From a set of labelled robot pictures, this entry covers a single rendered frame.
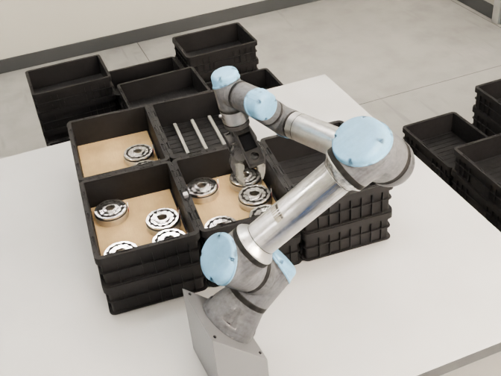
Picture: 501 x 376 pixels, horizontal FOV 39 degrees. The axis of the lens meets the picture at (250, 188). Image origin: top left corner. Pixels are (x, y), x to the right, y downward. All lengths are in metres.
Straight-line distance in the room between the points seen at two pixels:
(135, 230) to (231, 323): 0.56
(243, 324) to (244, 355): 0.08
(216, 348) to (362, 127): 0.62
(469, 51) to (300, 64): 1.15
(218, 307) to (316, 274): 0.48
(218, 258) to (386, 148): 0.45
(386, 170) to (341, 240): 0.68
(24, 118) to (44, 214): 2.21
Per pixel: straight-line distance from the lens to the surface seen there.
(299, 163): 2.38
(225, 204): 2.22
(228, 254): 1.58
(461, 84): 4.63
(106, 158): 2.54
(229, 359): 1.74
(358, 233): 2.19
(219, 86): 1.82
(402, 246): 2.24
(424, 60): 4.92
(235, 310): 1.74
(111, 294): 2.05
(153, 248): 1.96
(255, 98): 1.74
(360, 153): 1.47
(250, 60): 3.85
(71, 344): 2.07
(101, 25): 5.38
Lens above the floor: 2.17
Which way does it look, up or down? 36 degrees down
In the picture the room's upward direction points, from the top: 5 degrees counter-clockwise
